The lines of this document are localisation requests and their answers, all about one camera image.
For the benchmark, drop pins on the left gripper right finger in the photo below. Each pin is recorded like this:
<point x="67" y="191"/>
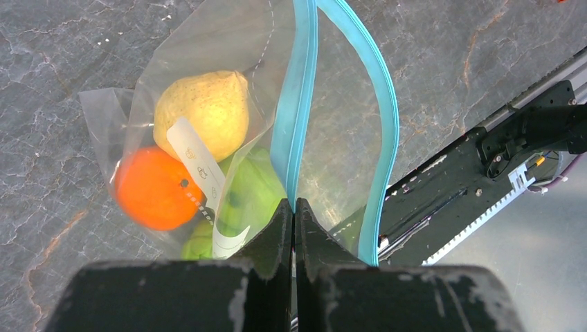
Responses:
<point x="338" y="292"/>

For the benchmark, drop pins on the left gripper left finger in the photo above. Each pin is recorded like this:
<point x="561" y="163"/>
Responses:
<point x="250" y="291"/>

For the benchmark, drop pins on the green apple toy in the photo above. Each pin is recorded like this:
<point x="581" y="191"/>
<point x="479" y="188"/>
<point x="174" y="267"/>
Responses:
<point x="252" y="196"/>

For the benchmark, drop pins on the orange fruit toy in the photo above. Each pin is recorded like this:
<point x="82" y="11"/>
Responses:
<point x="155" y="190"/>

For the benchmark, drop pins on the clear zip top bag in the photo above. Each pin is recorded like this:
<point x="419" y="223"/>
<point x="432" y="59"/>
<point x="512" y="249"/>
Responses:
<point x="321" y="101"/>

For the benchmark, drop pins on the yellow lemon toy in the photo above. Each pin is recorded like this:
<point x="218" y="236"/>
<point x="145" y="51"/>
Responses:
<point x="215" y="104"/>

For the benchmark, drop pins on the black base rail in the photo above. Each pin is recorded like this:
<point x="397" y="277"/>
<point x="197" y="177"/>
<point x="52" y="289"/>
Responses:
<point x="428" y="207"/>

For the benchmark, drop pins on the white cable duct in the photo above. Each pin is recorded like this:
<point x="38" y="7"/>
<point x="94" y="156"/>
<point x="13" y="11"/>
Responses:
<point x="519" y="181"/>

